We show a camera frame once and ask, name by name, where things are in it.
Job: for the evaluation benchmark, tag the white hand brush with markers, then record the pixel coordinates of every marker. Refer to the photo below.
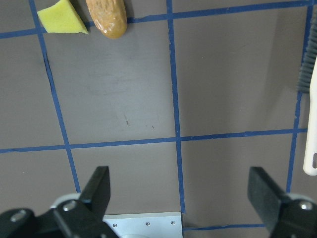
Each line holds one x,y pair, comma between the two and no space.
307,83

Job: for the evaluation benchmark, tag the yellow sponge wedge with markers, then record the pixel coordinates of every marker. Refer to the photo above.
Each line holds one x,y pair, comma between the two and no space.
61,18

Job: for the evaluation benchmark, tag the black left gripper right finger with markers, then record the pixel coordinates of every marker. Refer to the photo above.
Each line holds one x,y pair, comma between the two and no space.
285,215

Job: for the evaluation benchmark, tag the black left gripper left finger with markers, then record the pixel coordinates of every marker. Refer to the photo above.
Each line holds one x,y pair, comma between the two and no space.
23,223

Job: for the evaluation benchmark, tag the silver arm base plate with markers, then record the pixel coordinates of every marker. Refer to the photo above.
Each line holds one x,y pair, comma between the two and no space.
146,226

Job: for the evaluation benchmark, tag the brown bread roll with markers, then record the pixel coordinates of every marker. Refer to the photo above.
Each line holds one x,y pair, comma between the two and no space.
109,17

